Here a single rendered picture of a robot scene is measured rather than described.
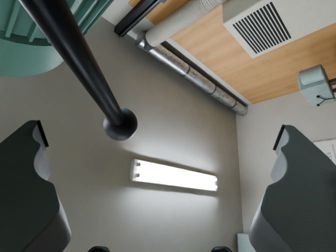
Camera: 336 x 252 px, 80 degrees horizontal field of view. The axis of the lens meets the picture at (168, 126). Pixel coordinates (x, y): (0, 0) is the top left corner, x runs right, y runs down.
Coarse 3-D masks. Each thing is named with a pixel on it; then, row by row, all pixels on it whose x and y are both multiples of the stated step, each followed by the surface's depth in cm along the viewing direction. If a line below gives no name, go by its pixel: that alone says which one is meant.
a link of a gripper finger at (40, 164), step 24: (0, 144) 8; (24, 144) 9; (0, 168) 7; (24, 168) 7; (48, 168) 9; (0, 192) 6; (24, 192) 6; (48, 192) 7; (0, 216) 6; (24, 216) 6; (48, 216) 6; (0, 240) 5; (24, 240) 5; (48, 240) 6
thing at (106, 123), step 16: (32, 0) 6; (48, 0) 7; (64, 0) 7; (32, 16) 7; (48, 16) 7; (64, 16) 8; (48, 32) 8; (64, 32) 8; (80, 32) 9; (64, 48) 9; (80, 48) 9; (80, 64) 10; (96, 64) 11; (80, 80) 11; (96, 80) 12; (96, 96) 13; (112, 96) 15; (112, 112) 16; (128, 112) 20; (112, 128) 19; (128, 128) 20
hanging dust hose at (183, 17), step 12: (192, 0) 154; (204, 0) 148; (216, 0) 145; (180, 12) 161; (192, 12) 157; (204, 12) 156; (156, 24) 183; (168, 24) 172; (180, 24) 167; (156, 36) 182; (168, 36) 181
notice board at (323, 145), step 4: (316, 140) 251; (320, 140) 248; (324, 140) 245; (328, 140) 242; (332, 140) 240; (316, 144) 250; (320, 144) 247; (324, 144) 244; (328, 144) 241; (332, 144) 239; (320, 148) 246; (324, 148) 243; (328, 148) 240; (332, 148) 237; (324, 152) 242; (328, 152) 239; (332, 152) 236; (328, 156) 238; (332, 156) 235; (332, 160) 234
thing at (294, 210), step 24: (288, 144) 9; (312, 144) 9; (288, 168) 8; (312, 168) 8; (264, 192) 7; (288, 192) 7; (312, 192) 7; (264, 216) 6; (288, 216) 6; (312, 216) 6; (264, 240) 6; (288, 240) 5; (312, 240) 5
